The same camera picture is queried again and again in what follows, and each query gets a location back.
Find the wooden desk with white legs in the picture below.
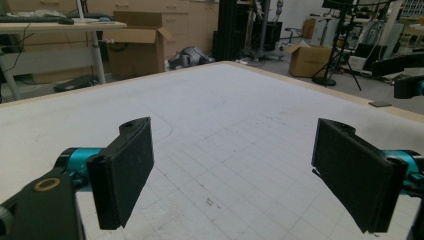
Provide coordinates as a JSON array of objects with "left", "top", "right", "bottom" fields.
[{"left": 0, "top": 20, "right": 128, "bottom": 101}]

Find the large open cardboard box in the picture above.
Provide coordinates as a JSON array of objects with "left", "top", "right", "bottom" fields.
[{"left": 103, "top": 10, "right": 173, "bottom": 81}]

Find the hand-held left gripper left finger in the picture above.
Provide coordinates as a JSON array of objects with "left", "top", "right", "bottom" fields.
[{"left": 86, "top": 116, "right": 155, "bottom": 231}]

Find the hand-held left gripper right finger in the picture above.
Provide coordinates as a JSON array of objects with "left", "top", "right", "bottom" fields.
[{"left": 311, "top": 117, "right": 409, "bottom": 234}]

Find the black equipment rack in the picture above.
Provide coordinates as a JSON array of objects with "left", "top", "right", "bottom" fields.
[{"left": 212, "top": 0, "right": 238, "bottom": 62}]

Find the grey helmet-shaped device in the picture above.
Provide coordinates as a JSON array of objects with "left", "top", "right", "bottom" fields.
[{"left": 167, "top": 45, "right": 217, "bottom": 72}]

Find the black tripod stand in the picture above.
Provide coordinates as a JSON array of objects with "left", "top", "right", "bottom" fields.
[{"left": 311, "top": 0, "right": 363, "bottom": 92}]

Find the white grid mat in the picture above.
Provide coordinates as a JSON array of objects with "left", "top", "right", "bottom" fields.
[{"left": 0, "top": 63, "right": 424, "bottom": 240}]

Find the black keyboard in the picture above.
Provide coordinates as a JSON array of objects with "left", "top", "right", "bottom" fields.
[{"left": 0, "top": 14, "right": 64, "bottom": 24}]

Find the small cardboard box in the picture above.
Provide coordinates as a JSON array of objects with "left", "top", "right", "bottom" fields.
[{"left": 287, "top": 43, "right": 333, "bottom": 79}]

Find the black flat device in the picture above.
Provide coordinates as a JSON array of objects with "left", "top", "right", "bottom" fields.
[{"left": 53, "top": 74, "right": 100, "bottom": 94}]

